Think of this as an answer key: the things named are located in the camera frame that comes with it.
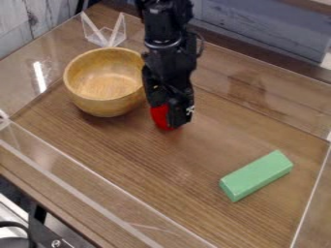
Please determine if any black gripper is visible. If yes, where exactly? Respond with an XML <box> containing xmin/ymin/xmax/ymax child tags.
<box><xmin>142</xmin><ymin>32</ymin><xmax>204</xmax><ymax>129</ymax></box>

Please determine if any red plush strawberry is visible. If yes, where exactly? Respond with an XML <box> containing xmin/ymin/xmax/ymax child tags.
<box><xmin>150</xmin><ymin>104</ymin><xmax>174</xmax><ymax>131</ymax></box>

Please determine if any wooden bowl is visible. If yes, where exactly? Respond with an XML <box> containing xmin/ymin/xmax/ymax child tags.
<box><xmin>63</xmin><ymin>47</ymin><xmax>146</xmax><ymax>117</ymax></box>

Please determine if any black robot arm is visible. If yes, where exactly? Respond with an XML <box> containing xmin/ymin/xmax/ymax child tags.
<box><xmin>135</xmin><ymin>0</ymin><xmax>204</xmax><ymax>130</ymax></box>

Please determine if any green rectangular block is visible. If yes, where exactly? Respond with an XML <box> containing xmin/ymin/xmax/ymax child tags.
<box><xmin>219</xmin><ymin>150</ymin><xmax>294</xmax><ymax>202</ymax></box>

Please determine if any clear acrylic corner bracket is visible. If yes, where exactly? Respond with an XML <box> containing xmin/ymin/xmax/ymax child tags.
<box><xmin>80</xmin><ymin>13</ymin><xmax>127</xmax><ymax>47</ymax></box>

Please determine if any clear acrylic tray wall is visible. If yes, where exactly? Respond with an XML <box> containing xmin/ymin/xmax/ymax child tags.
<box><xmin>0</xmin><ymin>110</ymin><xmax>216</xmax><ymax>248</ymax></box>

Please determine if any black table leg bracket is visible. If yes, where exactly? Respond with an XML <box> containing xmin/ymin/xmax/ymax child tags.
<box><xmin>28</xmin><ymin>203</ymin><xmax>95</xmax><ymax>248</ymax></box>

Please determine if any black cable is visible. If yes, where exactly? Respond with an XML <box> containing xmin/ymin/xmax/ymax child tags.
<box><xmin>0</xmin><ymin>221</ymin><xmax>36</xmax><ymax>248</ymax></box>

